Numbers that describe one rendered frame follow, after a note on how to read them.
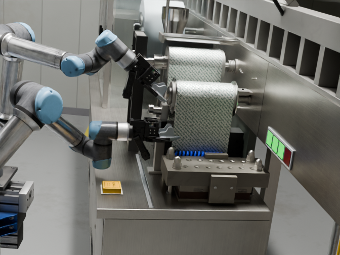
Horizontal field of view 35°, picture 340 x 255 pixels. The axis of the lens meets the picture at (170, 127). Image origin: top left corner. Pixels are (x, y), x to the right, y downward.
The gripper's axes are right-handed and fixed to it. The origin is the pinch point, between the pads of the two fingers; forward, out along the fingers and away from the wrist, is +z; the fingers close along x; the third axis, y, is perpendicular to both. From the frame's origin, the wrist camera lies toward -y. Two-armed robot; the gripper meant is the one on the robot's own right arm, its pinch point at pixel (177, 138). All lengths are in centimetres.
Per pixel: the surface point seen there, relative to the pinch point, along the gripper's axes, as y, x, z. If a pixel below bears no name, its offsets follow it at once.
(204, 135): 1.5, -0.3, 11.2
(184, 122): 6.8, -0.3, 2.2
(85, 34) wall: -19, 375, -33
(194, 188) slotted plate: -13.4, -18.9, 4.6
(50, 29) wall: -18, 381, -69
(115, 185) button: -16.5, -11.2, -24.7
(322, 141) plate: 23, -63, 30
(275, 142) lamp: 10.2, -30.2, 29.4
